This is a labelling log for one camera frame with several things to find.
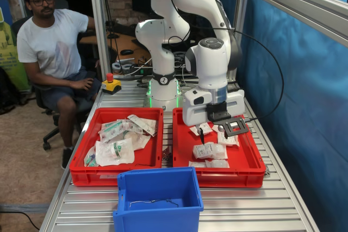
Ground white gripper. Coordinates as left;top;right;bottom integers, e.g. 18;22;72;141
182;87;246;145

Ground white bandage roll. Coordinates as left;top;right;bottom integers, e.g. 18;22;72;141
192;142;228;160
205;159;231;169

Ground man's right forearm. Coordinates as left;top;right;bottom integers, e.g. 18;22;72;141
25;64;79;89

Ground red crate with bandages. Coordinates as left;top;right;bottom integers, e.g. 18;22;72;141
172;106;268;189

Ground man's right hand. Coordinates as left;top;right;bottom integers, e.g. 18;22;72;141
76;77;95;91

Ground flat white bandage packet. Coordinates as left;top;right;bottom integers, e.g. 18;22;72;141
217;131;240;147
189;122;213;136

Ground white packet with barcode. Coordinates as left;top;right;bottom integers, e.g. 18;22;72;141
127;114;159;137

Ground clear plastic packet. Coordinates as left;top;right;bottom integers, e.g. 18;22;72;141
130;133;152;152

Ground blue fabric curtain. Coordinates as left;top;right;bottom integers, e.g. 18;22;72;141
206;0;348;232

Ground white sterile packet black marks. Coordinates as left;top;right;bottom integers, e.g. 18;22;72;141
114;120;144;144

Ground black power strip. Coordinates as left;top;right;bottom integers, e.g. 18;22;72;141
130;66;153;76

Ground blue open-front storage bin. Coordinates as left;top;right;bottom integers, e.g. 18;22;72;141
112;166;205;232

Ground packet with green cannula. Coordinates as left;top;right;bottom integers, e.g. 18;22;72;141
98;121;121;142

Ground red crate with medical supplies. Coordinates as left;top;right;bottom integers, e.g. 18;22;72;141
69;106;165;187

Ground yellow emergency stop button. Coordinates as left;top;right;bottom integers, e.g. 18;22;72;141
101;73;122;96

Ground green and blue small packets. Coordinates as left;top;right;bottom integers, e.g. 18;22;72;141
83;146;99;168

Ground wooden desk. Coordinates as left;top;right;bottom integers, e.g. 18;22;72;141
80;31;153;62

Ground black office chair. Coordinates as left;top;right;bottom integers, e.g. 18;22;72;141
30;79;94;152

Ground seated man white t-shirt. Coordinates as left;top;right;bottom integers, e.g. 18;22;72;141
16;0;103;171

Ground grey floor strip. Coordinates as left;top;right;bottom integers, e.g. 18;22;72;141
0;203;50;214

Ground black bag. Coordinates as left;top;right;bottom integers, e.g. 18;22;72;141
0;66;21;115

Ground green banner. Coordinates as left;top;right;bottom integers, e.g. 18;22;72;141
0;5;31;92

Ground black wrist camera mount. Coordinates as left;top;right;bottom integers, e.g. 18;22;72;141
205;101;251;138

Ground metal angle bracket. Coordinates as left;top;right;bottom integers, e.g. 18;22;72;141
161;146;173;162

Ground cable bundle at robot base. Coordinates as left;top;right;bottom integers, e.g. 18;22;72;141
130;51;201;86

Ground black camera cable on arm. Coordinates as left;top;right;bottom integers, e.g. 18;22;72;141
167;0;285;122

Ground thin wire in blue bin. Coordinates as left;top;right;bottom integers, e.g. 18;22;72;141
129;198;179;209

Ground aluminium frame post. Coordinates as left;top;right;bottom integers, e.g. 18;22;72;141
87;0;109;81
234;0;250;92

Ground clear packet with green ring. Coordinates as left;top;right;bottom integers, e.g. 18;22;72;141
95;137;135;167

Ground long aluminium frame beam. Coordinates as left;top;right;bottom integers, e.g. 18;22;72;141
240;0;348;54

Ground black floor cable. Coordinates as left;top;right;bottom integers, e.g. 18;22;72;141
15;211;42;232

